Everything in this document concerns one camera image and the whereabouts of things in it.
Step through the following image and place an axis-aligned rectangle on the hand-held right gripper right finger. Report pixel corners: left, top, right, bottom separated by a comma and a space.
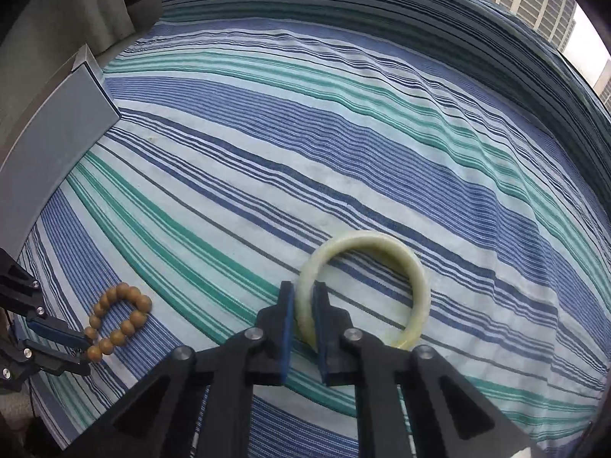
312, 281, 545, 458

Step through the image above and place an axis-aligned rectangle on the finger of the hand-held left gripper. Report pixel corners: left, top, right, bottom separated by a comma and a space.
0, 339, 91, 394
0, 248, 92, 349

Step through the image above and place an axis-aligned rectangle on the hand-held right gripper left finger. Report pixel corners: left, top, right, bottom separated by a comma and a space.
62, 281, 294, 458

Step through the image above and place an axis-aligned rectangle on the brown wooden bead bracelet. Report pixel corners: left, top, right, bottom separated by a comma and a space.
83, 282, 154, 364

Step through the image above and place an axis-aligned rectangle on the pale green jade bangle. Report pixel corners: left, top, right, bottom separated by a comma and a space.
294, 229, 431, 350

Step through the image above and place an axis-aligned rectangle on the white cardboard box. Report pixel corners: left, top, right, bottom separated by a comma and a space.
0, 43, 123, 259

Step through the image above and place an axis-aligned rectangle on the blue green striped blanket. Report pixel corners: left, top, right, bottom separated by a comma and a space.
14, 0, 611, 458

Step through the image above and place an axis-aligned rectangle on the grey curtain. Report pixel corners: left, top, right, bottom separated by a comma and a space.
0, 0, 165, 101

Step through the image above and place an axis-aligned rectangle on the slim beige high-rise building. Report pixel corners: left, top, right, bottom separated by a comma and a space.
592, 61, 611, 108

